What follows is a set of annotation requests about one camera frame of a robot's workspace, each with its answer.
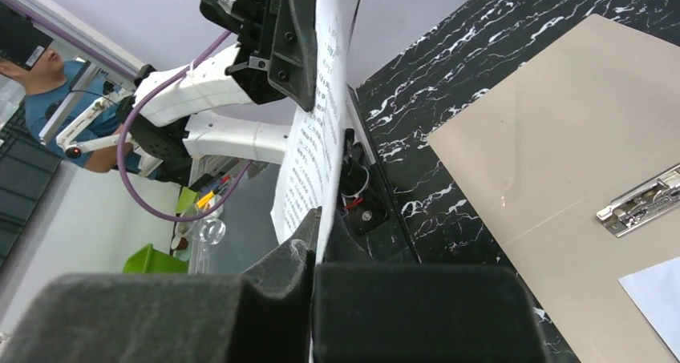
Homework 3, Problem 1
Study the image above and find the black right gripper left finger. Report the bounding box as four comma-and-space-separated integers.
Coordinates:
1, 208, 322, 362

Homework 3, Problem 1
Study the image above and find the green plastic bin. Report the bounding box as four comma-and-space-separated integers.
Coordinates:
122, 244, 188, 274

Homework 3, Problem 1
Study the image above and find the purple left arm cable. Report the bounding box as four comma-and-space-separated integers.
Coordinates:
116, 28, 253, 224

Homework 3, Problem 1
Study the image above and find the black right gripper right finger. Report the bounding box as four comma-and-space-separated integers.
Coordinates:
312, 212, 550, 362

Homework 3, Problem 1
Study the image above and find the printed white paper sheet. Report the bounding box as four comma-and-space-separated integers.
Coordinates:
271, 0, 358, 263

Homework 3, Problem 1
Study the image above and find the person in blue shirt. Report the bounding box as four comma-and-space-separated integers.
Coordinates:
1, 48, 122, 173

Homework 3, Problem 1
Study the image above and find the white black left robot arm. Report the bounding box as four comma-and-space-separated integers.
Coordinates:
56, 0, 359, 186

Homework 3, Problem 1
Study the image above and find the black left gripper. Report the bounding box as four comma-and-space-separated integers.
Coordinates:
199, 0, 375, 112

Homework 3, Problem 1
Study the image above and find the beige paper folder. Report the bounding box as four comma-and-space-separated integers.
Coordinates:
428, 15, 679, 362

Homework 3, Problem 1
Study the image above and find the silver folder clip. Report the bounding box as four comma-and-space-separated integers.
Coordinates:
596, 164, 679, 238

